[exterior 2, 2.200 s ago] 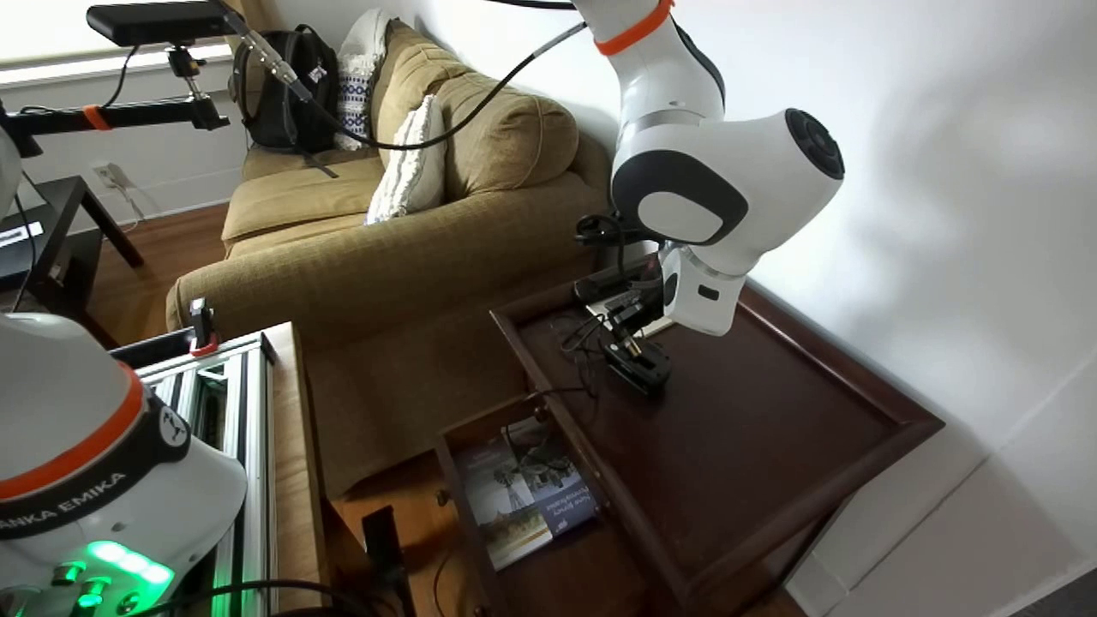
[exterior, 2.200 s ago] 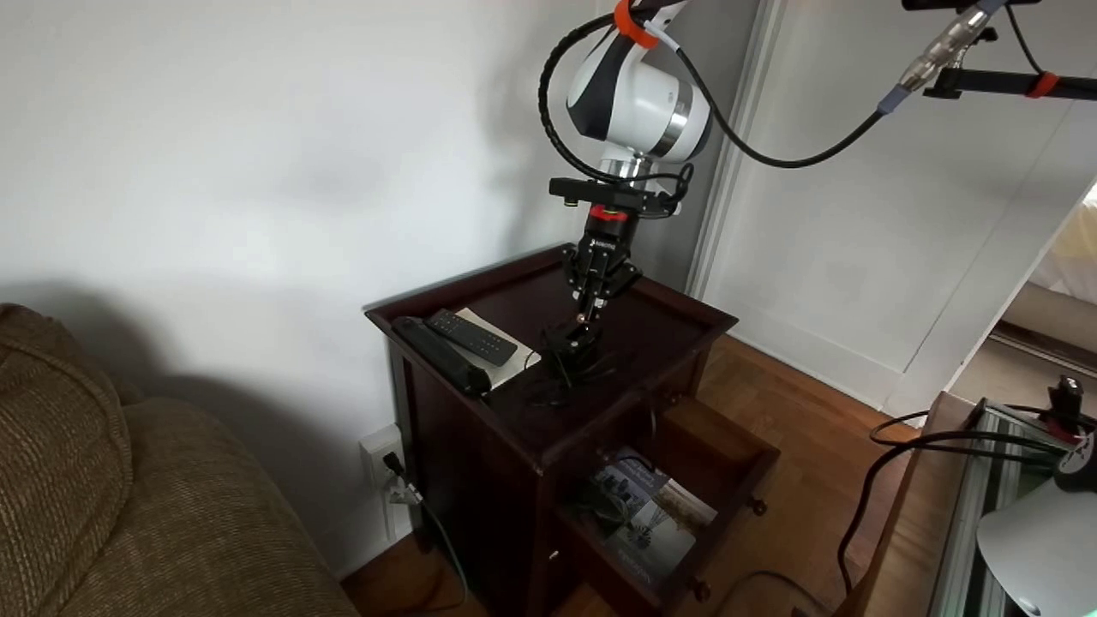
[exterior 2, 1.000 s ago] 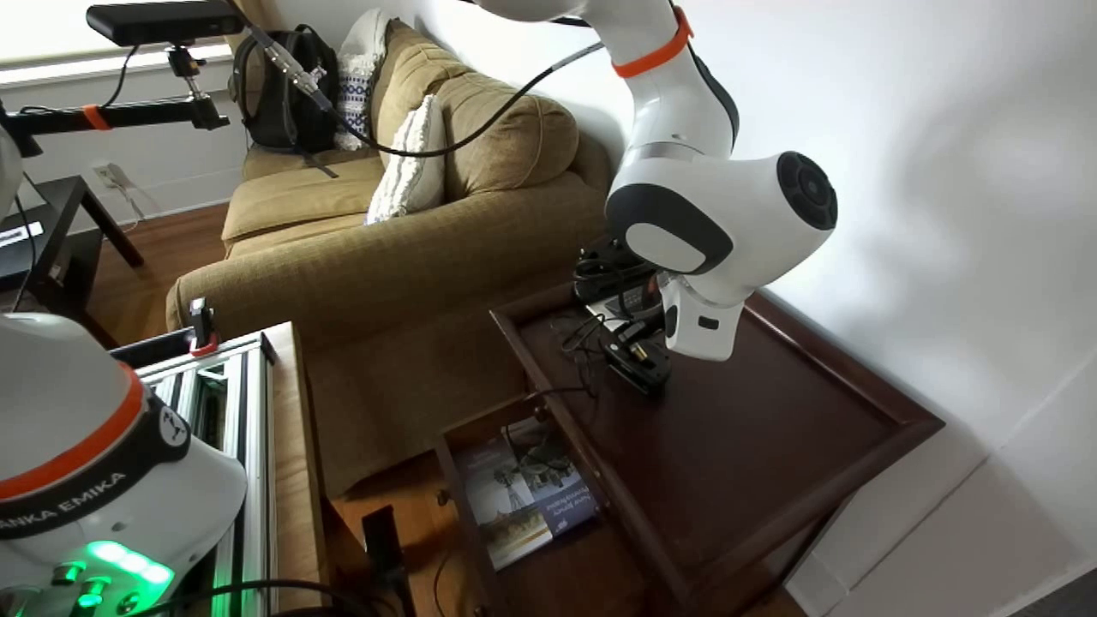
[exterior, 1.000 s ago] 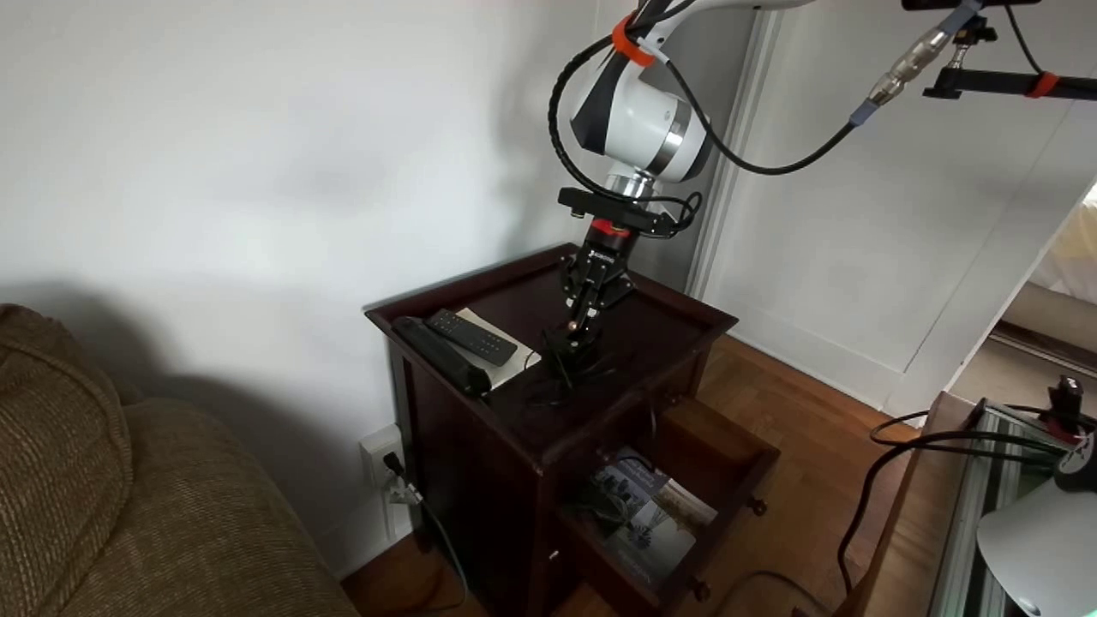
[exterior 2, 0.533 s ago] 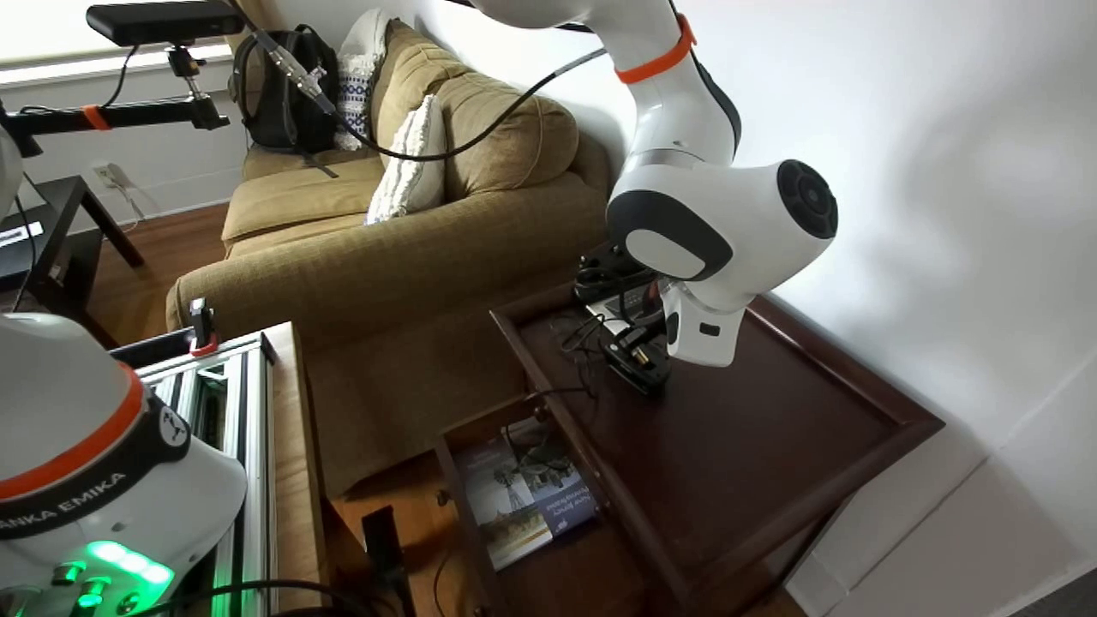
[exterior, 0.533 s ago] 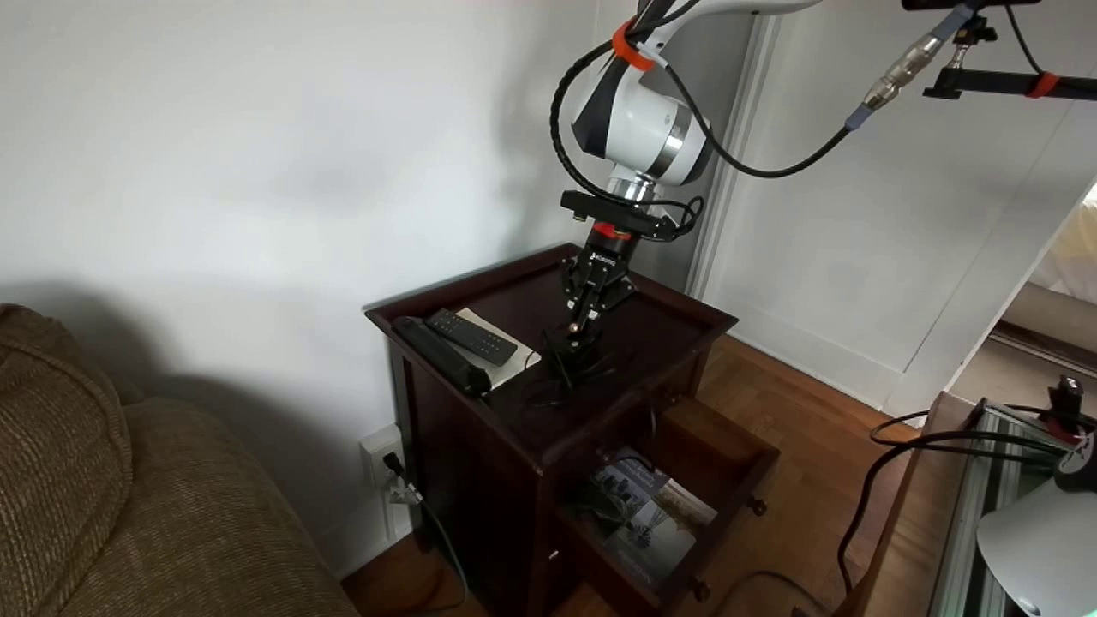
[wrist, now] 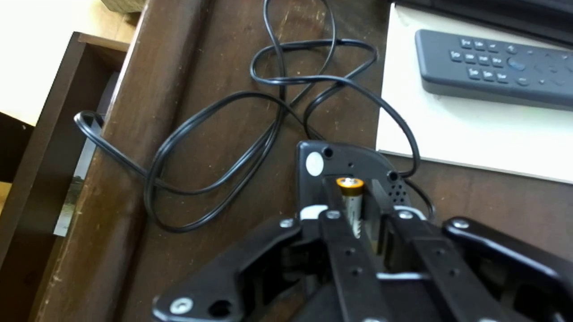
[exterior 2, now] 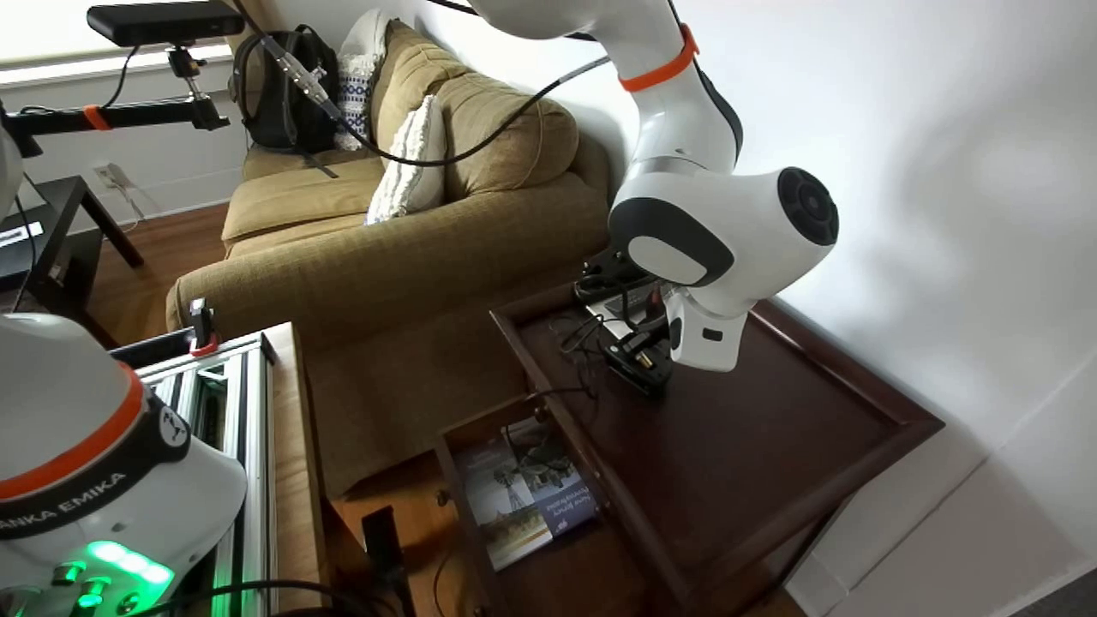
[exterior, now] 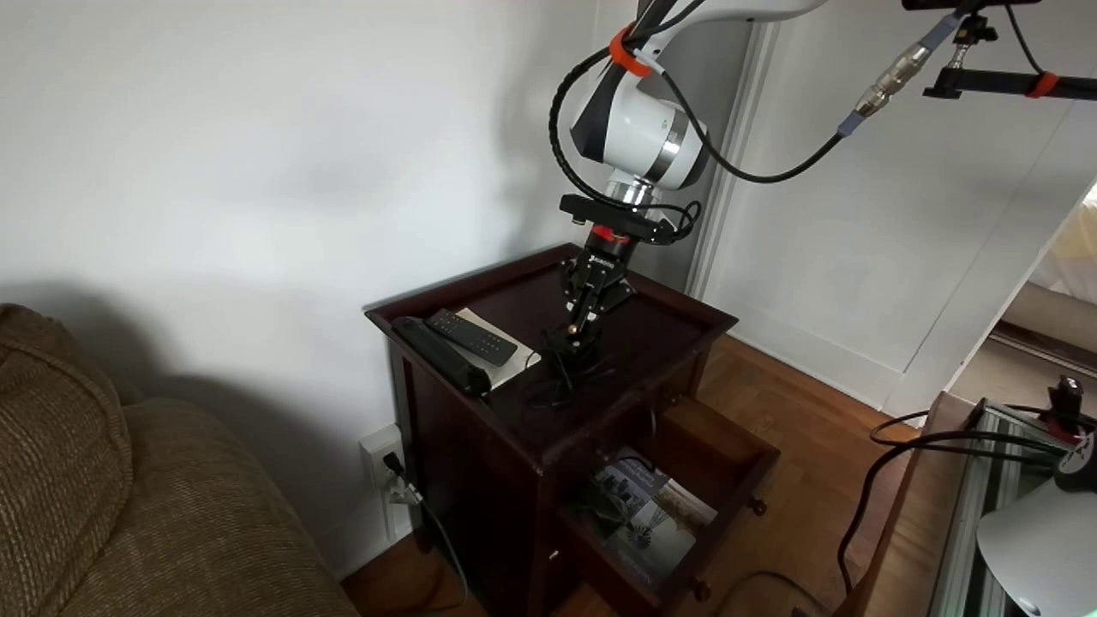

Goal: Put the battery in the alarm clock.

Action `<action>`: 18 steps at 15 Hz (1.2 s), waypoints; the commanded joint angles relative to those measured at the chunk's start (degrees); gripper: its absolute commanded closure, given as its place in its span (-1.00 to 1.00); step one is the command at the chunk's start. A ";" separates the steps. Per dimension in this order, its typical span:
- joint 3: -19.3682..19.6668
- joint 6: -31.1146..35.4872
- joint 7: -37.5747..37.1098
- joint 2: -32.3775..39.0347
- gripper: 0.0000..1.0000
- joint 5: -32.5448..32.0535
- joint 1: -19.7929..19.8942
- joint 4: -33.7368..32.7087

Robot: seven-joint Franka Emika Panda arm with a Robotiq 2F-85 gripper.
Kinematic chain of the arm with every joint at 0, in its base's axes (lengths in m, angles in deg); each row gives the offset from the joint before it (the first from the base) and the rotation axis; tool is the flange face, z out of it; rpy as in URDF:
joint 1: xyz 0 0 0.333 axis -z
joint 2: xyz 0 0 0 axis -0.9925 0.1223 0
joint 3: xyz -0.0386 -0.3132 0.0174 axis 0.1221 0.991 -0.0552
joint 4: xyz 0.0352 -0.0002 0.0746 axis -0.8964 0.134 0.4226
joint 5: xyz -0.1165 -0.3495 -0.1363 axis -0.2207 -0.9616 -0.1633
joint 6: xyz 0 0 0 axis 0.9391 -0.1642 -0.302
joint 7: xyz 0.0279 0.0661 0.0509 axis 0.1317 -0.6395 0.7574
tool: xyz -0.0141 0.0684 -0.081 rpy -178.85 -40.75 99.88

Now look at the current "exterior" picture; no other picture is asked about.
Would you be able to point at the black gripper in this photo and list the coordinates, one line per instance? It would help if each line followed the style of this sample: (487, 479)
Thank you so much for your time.
(598, 273)

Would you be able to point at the open wooden drawer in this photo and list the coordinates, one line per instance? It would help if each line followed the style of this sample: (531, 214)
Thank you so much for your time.
(687, 503)

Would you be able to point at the magazine with blue cover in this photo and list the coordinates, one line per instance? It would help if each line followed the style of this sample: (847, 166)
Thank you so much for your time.
(645, 509)

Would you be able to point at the white notepad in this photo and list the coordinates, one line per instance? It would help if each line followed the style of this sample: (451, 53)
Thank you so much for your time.
(510, 347)

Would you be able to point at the black boom with orange tape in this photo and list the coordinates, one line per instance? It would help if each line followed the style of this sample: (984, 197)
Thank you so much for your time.
(1006, 84)

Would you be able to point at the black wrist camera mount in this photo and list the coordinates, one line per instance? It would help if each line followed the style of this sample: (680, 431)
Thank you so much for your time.
(622, 214)

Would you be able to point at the light wooden board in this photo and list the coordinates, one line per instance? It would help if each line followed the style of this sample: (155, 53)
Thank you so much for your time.
(902, 516)

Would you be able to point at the black stereo camera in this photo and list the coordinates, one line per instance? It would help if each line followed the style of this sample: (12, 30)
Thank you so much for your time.
(971, 4)

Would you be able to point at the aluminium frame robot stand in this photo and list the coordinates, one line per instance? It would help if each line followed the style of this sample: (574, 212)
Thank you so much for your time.
(1006, 459)

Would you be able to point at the grey black remote control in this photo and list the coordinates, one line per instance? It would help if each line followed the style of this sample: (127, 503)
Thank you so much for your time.
(470, 339)

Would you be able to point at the long black remote control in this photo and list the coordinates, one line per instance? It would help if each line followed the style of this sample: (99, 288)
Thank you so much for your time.
(440, 355)

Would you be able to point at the white wall outlet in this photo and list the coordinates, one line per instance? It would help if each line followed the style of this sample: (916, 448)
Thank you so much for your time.
(383, 452)

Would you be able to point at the black knob on red base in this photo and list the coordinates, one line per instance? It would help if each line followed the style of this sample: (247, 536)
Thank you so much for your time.
(1067, 399)

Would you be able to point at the tan fabric sofa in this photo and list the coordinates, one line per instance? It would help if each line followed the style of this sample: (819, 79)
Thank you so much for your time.
(140, 491)

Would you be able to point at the dark wooden nightstand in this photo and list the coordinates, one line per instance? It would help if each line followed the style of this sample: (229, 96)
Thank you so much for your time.
(516, 459)

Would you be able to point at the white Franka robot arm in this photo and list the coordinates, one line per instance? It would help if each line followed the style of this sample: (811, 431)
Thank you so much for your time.
(635, 125)

